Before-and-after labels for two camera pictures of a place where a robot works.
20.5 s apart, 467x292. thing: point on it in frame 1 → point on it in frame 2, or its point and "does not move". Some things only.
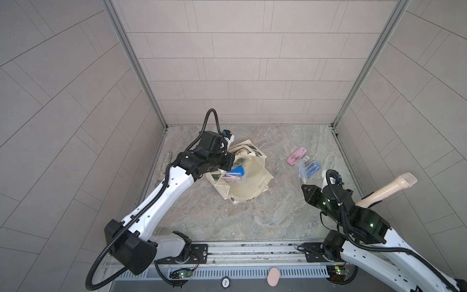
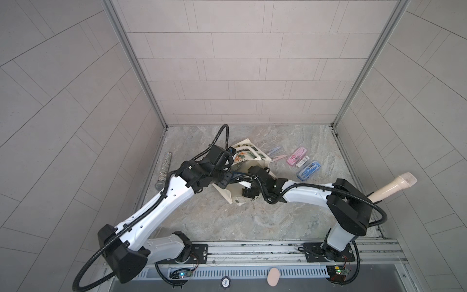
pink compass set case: x=297 y=156 does not move
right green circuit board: x=337 y=272 does not move
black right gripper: x=311 y=191 → x=248 y=192
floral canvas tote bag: x=256 y=179 does not move
